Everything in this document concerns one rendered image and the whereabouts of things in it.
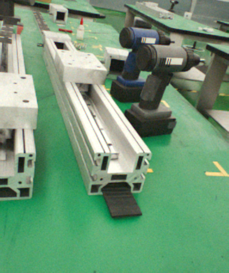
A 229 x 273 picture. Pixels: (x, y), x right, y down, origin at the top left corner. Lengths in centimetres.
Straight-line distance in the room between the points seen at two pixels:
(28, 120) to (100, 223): 20
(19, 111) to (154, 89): 34
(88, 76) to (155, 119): 20
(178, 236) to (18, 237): 23
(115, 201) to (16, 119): 21
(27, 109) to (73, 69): 28
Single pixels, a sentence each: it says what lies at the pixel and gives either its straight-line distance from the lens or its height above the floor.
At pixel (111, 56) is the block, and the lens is 111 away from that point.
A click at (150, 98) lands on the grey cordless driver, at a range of 71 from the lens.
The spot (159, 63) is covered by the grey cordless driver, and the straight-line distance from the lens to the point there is 66.
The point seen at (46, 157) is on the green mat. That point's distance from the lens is 59.
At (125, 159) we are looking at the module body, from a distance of 54.
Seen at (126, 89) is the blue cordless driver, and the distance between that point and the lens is 90.
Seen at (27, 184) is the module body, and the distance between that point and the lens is 48.
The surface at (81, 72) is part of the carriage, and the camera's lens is 74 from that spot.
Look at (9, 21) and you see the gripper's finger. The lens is 121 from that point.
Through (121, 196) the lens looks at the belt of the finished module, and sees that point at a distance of 51.
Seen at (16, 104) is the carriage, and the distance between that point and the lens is 49.
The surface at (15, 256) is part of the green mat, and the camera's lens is 42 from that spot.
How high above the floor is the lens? 111
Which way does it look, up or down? 25 degrees down
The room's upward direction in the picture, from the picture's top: 12 degrees clockwise
